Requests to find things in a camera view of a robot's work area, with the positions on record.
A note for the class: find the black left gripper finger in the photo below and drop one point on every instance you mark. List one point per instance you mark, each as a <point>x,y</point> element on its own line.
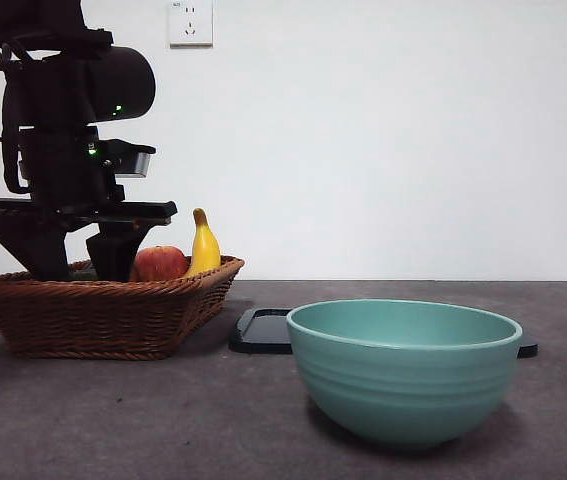
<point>113,255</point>
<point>33,250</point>

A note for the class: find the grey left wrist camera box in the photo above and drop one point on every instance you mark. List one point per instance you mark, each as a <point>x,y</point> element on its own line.
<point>135,162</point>

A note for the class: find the yellow banana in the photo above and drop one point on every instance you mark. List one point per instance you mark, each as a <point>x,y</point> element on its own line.
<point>205,250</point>

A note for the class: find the red yellow apple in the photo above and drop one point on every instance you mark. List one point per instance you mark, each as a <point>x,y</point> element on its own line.
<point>160,262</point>

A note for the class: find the black rectangular tray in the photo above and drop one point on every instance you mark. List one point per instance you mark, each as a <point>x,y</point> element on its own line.
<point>263,332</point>

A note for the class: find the white wall socket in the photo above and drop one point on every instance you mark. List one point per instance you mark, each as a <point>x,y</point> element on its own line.
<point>191,25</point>

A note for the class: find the teal ceramic bowl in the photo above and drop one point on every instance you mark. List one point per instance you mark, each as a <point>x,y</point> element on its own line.
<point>403,380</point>

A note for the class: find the brown wicker basket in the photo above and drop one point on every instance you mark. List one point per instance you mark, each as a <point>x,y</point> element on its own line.
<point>93,320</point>

